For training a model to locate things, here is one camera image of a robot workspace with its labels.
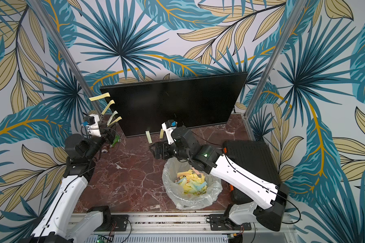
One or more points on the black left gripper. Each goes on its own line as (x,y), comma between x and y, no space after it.
(107,135)

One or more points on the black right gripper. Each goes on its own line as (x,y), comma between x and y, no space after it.
(163,149)

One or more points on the green sticky note bottom edge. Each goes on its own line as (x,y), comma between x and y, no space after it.
(148,135)

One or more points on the pale green sticky note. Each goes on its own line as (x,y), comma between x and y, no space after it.
(111,118)

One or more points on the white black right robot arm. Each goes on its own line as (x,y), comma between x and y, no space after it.
(268,199)

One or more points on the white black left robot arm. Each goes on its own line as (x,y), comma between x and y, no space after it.
(53,228)

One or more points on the black computer monitor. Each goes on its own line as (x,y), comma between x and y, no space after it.
(191,102)

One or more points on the pile of coloured paper strips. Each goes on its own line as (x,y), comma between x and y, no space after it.
(192,182)

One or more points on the bin with clear plastic liner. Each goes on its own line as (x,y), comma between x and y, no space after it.
(184,201)

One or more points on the black plastic tool case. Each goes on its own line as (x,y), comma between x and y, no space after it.
(253,156)

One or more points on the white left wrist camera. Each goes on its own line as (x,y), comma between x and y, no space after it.
(91,124)

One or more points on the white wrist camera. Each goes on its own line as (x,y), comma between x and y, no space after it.
(91,124)
(168,127)

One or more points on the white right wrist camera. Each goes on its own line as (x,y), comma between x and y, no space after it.
(168,127)

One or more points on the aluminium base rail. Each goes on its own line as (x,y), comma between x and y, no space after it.
(185,227)

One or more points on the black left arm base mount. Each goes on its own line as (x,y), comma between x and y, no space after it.
(110,222)

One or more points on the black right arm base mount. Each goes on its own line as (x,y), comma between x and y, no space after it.
(222,222)

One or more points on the aluminium corner post left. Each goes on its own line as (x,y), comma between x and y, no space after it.
(58,19)

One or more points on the aluminium corner post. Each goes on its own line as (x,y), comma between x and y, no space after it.
(288,28)
(58,19)

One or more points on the aluminium corner post right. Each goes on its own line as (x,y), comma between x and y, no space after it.
(288,28)

